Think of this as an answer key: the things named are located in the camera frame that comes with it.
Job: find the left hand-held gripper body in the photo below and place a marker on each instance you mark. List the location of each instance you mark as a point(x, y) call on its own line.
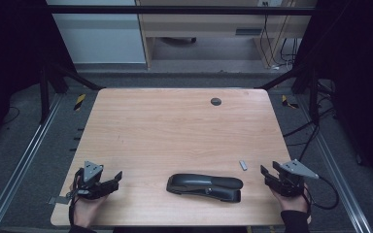
point(90, 187)

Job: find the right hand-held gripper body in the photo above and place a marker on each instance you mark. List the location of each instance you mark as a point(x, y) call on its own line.
point(291, 184)

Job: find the silver staple strip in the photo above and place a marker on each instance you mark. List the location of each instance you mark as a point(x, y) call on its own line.
point(243, 165)

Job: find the black stapler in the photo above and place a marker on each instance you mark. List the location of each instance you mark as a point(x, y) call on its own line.
point(204, 187)

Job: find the person's right hand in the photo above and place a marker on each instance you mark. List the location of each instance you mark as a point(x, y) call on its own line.
point(291, 204)

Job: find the person's left hand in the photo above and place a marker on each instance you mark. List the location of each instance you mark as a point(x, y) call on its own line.
point(84, 212)

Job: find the grey tape piece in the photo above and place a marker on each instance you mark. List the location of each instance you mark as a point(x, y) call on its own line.
point(58, 200)

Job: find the yellow black hazard tape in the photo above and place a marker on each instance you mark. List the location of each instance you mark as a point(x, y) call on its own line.
point(79, 102)
point(286, 102)

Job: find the dark round table grommet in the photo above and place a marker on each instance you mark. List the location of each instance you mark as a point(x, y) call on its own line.
point(216, 101)

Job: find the black curtain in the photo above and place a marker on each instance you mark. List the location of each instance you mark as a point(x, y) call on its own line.
point(359, 64)
point(13, 48)

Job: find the white cabinet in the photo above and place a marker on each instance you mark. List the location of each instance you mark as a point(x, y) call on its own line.
point(100, 39)

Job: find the light wooden desk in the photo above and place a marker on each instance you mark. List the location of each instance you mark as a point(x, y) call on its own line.
point(191, 27)

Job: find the aluminium floor rail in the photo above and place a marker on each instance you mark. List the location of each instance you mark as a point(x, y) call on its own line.
point(22, 161)
point(336, 168)

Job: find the black frame strut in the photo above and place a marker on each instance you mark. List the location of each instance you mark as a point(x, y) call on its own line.
point(313, 97)
point(44, 93)

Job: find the black horizontal frame bar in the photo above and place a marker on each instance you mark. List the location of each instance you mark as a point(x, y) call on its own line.
point(175, 10)

